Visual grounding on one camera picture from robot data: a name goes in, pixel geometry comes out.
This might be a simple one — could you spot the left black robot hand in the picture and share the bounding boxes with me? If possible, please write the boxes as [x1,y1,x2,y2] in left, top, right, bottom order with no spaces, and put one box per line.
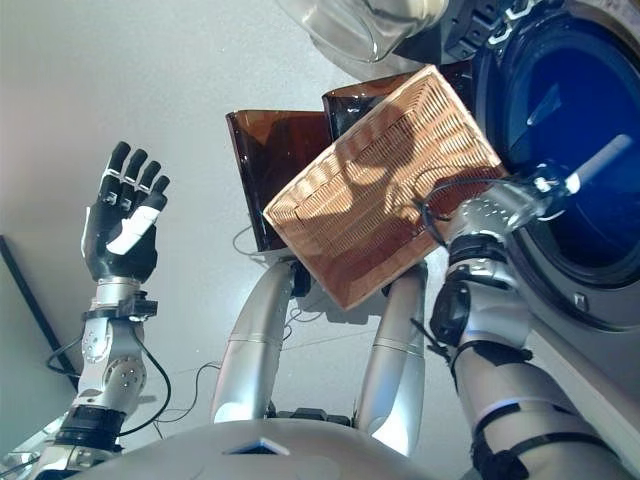
[81,141,172,281]

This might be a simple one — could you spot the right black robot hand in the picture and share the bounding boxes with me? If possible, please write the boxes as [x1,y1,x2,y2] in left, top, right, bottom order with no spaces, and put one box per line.
[529,133,635,214]

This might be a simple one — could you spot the grey front-load washing machine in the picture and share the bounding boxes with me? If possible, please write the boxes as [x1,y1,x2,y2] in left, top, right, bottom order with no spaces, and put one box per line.
[389,0,640,426]

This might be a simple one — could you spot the left silver robot leg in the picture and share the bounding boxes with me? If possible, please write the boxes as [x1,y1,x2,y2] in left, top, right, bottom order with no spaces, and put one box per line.
[209,259,311,426]

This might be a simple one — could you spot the silver robot leg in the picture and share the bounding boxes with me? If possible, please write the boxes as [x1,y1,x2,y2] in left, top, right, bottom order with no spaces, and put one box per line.
[209,259,311,426]
[354,262,430,457]

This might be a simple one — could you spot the wicker laundry basket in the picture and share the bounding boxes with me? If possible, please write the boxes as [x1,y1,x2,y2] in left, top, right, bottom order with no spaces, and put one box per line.
[262,63,510,310]

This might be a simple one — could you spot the crumpled clear plastic sheet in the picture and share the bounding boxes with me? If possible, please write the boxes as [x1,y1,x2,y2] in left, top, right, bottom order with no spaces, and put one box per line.
[0,414,71,480]

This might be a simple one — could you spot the right silver robot leg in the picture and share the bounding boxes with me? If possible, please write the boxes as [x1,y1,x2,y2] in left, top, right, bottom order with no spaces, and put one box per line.
[354,262,430,457]

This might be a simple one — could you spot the round glass washer door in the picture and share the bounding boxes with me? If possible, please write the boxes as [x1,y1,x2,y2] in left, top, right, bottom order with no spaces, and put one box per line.
[274,0,481,81]

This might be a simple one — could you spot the silver robot torso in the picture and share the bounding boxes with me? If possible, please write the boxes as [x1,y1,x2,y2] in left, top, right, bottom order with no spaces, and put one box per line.
[99,419,481,480]

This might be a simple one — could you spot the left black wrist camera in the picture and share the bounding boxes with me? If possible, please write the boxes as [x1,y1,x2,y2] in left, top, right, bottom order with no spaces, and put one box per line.
[117,292,160,321]

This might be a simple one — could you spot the thin white floor cable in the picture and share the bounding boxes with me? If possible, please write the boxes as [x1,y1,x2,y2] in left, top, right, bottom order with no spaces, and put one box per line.
[149,224,326,441]

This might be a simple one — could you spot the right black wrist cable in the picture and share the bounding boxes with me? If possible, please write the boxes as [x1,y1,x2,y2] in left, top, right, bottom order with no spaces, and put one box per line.
[409,177,506,386]

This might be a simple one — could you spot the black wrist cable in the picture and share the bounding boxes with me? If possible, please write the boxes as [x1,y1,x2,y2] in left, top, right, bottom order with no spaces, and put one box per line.
[0,309,172,471]
[409,177,506,386]

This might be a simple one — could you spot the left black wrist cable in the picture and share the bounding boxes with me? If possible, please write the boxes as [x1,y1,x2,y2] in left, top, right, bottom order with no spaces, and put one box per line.
[0,309,172,471]

